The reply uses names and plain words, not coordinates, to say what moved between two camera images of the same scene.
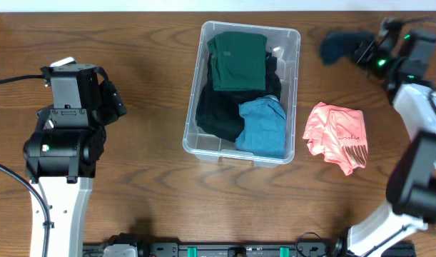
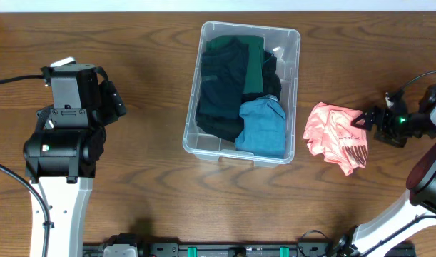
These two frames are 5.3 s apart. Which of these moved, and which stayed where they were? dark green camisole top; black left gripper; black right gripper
Moved: black right gripper
Stayed: black left gripper; dark green camisole top
